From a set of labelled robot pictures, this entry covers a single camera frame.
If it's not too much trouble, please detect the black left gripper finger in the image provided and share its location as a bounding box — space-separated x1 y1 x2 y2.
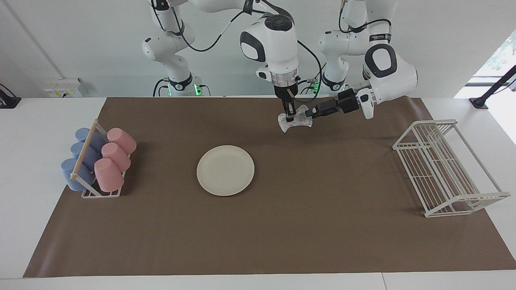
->
308 106 340 120
306 98 339 114

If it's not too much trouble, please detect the cream round plate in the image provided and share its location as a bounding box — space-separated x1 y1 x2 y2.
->
196 145 255 197

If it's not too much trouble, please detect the brown table mat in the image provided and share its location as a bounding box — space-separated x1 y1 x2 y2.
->
23 97 516 278

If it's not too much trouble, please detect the pink plastic cup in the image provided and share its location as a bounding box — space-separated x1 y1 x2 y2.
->
94 158 125 193
107 128 137 155
101 143 132 172

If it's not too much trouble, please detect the blue plastic cup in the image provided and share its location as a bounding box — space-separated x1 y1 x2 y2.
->
70 142 102 172
75 128 108 153
60 158 96 192

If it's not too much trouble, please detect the cup rack with wooden bar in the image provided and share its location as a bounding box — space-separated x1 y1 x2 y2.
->
70 119 130 199

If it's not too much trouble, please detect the black table clamp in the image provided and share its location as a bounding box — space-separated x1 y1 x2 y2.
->
0 83 22 110

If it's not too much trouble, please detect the black base cable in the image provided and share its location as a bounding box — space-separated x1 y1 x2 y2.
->
298 62 328 96
152 77 168 97

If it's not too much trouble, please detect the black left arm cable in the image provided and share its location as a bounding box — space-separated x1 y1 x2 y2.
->
338 0 392 35

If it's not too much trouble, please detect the white wire dish rack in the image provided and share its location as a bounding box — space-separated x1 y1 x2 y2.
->
393 119 511 218

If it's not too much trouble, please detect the white wall outlet box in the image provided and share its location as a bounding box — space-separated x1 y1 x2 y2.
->
44 78 83 98

